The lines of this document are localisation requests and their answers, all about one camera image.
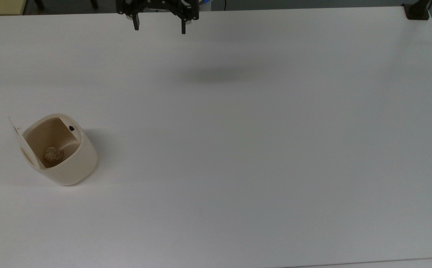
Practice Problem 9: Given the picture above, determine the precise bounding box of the cream plastic trash bin body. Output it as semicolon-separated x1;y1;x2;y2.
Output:
22;113;99;186

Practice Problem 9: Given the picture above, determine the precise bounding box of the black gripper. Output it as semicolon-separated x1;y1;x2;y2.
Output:
115;0;201;35

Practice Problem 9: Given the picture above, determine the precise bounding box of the cream trash bin lid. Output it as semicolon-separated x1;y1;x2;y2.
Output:
8;115;41;172

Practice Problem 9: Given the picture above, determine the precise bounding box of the black table clamp mount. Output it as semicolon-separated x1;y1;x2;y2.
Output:
402;0;432;20

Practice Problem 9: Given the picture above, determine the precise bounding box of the crumpled beige paper ball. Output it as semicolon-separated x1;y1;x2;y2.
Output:
43;146;65;167

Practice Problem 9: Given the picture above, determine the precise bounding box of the yellow wooden cabinet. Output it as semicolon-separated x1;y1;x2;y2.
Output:
0;0;28;16

